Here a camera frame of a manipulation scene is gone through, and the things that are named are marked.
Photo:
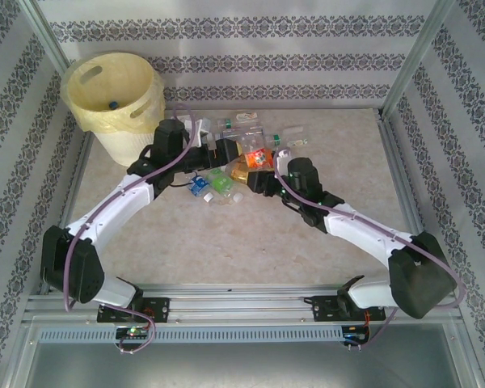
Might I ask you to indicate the brown plastic bottle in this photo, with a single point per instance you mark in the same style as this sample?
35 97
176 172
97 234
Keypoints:
239 173

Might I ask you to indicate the green label plastic bottle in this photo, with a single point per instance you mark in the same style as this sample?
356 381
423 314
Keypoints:
220 182

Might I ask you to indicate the blue label plastic bottle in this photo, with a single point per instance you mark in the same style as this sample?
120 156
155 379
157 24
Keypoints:
198 186

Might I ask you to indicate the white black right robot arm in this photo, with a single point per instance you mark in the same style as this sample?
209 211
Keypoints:
368 226

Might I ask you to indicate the cream plastic bin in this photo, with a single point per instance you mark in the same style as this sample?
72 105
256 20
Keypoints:
121 141

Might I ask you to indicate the long clear plastic bottle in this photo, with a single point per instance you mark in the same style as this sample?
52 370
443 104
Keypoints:
246 131

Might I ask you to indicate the clear bottle green band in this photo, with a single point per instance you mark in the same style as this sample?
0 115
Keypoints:
227 122

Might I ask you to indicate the small white label bottle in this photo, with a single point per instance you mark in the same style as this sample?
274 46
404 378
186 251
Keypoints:
247 116

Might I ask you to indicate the clear bottle small green label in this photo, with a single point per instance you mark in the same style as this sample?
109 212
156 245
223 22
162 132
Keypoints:
275 140

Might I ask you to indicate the small clear orange label bottle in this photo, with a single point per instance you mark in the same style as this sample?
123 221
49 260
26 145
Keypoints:
299 142

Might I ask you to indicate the blue bottle cap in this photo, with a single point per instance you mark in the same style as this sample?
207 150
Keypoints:
113 105

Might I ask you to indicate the grey metal panel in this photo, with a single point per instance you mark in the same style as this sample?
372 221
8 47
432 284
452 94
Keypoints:
242 368

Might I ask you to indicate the circuit board green light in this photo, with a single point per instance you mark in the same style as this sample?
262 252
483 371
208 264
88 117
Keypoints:
131 332

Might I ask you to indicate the aluminium side rail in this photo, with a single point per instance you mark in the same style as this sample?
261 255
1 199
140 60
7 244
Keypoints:
66 210
406 178

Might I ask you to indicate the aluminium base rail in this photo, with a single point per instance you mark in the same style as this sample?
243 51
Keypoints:
242 305

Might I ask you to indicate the black right mount plate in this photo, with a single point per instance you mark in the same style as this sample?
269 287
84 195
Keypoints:
321 309

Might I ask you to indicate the black mount plate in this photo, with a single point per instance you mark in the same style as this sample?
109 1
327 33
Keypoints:
161 309
321 309

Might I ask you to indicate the black left mount plate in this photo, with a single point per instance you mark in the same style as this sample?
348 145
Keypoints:
161 309

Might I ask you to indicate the aluminium frame post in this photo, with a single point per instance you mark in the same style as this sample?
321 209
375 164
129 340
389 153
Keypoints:
420 52
48 32

